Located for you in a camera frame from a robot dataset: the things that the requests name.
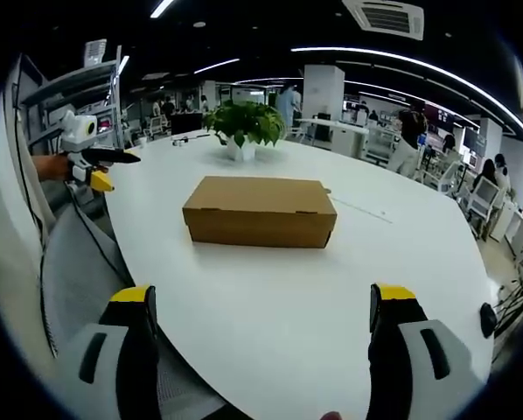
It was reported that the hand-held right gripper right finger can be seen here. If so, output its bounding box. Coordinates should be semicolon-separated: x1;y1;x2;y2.
366;283;486;420

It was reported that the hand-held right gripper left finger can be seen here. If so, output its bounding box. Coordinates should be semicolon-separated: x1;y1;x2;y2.
62;283;160;420

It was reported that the brown cardboard shoe box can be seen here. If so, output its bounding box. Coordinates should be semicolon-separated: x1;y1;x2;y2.
182;175;338;249

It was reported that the person's left hand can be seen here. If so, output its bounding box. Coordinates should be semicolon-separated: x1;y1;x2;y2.
31;154;73;181

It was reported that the grey metal shelf rack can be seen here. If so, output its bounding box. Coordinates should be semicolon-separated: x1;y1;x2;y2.
18;45;128;152

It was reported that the small tool on table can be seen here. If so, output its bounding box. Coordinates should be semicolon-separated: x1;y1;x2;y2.
171;132;213;146

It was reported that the black round object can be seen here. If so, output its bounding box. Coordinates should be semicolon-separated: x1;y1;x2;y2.
479;302;499;340

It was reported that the grey mesh office chair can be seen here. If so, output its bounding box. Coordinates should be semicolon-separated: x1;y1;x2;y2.
39;203;227;420

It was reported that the white plant pot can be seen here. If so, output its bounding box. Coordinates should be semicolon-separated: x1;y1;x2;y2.
225;134;257;162

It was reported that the green leafy plant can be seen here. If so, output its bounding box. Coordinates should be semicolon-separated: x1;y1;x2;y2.
202;99;288;148

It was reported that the short ceiling light strip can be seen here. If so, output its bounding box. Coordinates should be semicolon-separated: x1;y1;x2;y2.
150;0;176;19

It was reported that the white office chair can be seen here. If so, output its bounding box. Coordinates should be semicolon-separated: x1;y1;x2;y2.
464;176;503;241

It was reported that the white office desk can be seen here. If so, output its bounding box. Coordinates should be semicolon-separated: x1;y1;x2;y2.
294;115;371;155

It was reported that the long curved ceiling light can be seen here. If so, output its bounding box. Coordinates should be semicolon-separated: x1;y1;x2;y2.
290;45;523;146

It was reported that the ceiling air conditioner vent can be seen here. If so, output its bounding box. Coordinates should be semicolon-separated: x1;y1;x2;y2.
342;0;425;42

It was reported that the black cable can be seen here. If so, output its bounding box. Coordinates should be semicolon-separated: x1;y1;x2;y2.
67;185;135;286

